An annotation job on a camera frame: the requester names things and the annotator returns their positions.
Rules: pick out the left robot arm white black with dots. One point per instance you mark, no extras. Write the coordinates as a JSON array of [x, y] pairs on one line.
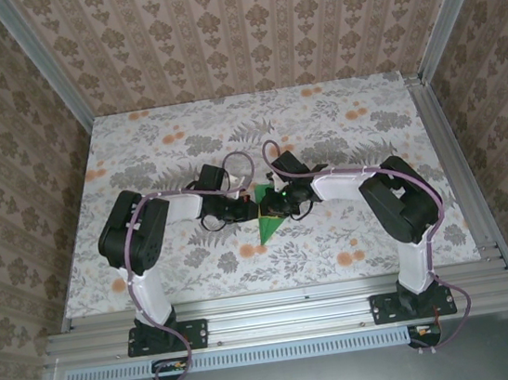
[[133, 234]]

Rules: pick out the aluminium frame post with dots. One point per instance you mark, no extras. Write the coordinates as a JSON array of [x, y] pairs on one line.
[[50, 71], [450, 9]]

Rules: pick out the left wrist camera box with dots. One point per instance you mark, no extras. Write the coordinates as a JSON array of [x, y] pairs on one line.
[[237, 187]]

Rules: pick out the black connector board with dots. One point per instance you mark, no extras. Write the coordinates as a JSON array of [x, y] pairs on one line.
[[425, 338], [170, 370]]

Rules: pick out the aluminium frame rail long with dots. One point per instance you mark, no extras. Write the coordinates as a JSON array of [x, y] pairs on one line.
[[275, 316]]

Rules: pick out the floral printed table mat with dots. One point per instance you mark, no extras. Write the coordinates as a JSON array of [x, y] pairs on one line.
[[226, 123]]

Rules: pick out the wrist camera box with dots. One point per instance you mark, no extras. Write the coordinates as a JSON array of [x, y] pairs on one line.
[[237, 187], [272, 179]]

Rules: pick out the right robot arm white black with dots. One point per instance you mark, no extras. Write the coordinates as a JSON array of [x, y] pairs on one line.
[[406, 207]]

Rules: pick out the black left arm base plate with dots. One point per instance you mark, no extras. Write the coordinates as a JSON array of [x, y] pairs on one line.
[[197, 333]]

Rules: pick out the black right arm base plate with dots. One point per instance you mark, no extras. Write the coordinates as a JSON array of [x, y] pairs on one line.
[[382, 309]]

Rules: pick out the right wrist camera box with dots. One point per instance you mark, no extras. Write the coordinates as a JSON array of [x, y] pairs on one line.
[[272, 179]]

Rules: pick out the green square paper sheet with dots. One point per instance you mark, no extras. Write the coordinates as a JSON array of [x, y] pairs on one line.
[[266, 230]]

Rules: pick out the aluminium side rail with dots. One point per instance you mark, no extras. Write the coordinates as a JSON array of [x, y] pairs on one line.
[[440, 128]]

